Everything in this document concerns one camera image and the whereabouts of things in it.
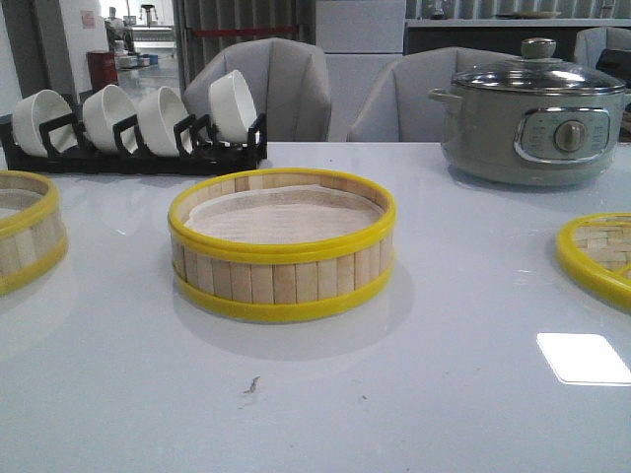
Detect bamboo steamer basket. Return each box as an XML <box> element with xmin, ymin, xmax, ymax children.
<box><xmin>168</xmin><ymin>168</ymin><xmax>396</xmax><ymax>322</ymax></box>
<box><xmin>1</xmin><ymin>170</ymin><xmax>68</xmax><ymax>295</ymax></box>

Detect woven bamboo steamer lid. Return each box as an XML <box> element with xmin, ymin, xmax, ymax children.
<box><xmin>556</xmin><ymin>212</ymin><xmax>630</xmax><ymax>312</ymax></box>

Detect white steamer liner paper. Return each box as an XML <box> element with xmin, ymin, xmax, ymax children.
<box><xmin>185</xmin><ymin>184</ymin><xmax>384</xmax><ymax>244</ymax></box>

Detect black dish rack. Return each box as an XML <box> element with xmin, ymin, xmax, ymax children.
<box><xmin>1</xmin><ymin>112</ymin><xmax>267</xmax><ymax>175</ymax></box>

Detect white bowl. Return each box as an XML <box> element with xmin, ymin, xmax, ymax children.
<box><xmin>82</xmin><ymin>84</ymin><xmax>136</xmax><ymax>154</ymax></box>
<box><xmin>208</xmin><ymin>69</ymin><xmax>257</xmax><ymax>145</ymax></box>
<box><xmin>12</xmin><ymin>89</ymin><xmax>72</xmax><ymax>157</ymax></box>
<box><xmin>137</xmin><ymin>87</ymin><xmax>189</xmax><ymax>158</ymax></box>

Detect middle grey chair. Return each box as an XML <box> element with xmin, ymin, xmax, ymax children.
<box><xmin>346</xmin><ymin>47</ymin><xmax>511</xmax><ymax>142</ymax></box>

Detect grey chair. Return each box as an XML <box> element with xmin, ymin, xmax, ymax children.
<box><xmin>346</xmin><ymin>47</ymin><xmax>511</xmax><ymax>142</ymax></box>
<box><xmin>182</xmin><ymin>37</ymin><xmax>331</xmax><ymax>142</ymax></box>
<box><xmin>573</xmin><ymin>27</ymin><xmax>630</xmax><ymax>75</ymax></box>

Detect left grey chair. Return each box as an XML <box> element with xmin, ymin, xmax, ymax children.
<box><xmin>182</xmin><ymin>37</ymin><xmax>331</xmax><ymax>142</ymax></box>

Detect grey electric cooking pot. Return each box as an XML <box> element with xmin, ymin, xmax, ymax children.
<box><xmin>428</xmin><ymin>85</ymin><xmax>630</xmax><ymax>186</ymax></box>

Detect red bin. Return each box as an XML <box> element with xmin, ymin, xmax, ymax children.
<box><xmin>86</xmin><ymin>50</ymin><xmax>118</xmax><ymax>93</ymax></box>

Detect glass pot lid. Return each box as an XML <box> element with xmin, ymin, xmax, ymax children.
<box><xmin>452</xmin><ymin>37</ymin><xmax>625</xmax><ymax>96</ymax></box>

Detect right grey chair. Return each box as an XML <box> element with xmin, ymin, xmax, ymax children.
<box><xmin>573</xmin><ymin>27</ymin><xmax>630</xmax><ymax>75</ymax></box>

